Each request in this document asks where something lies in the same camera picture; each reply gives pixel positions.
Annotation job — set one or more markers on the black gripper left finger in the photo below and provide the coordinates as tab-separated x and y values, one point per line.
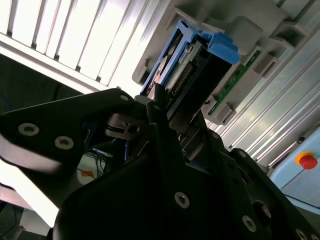
62	120

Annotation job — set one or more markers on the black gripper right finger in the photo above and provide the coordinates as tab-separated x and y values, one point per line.
237	180

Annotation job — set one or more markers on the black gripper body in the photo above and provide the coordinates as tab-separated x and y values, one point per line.
120	205

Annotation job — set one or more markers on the hard disk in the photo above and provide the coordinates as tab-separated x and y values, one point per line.
222	47

